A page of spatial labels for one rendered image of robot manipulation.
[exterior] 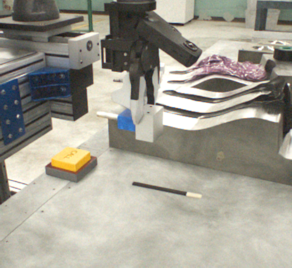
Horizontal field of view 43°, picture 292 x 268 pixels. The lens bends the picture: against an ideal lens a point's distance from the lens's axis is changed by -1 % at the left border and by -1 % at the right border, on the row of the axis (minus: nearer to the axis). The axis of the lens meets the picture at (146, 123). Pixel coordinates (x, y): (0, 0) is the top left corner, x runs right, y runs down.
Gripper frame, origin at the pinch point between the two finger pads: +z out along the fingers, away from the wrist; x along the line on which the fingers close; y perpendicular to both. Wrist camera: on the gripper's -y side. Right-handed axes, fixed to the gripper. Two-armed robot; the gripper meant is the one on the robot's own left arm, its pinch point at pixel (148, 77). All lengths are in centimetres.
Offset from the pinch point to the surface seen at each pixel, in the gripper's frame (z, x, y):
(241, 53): 7, -67, -12
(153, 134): 0.3, 31.4, -14.9
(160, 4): 54, -609, 244
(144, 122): -1.8, 31.7, -13.1
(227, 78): 2.9, -17.3, -17.7
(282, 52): -1.4, -38.7, -30.1
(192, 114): 4.4, 9.8, -15.6
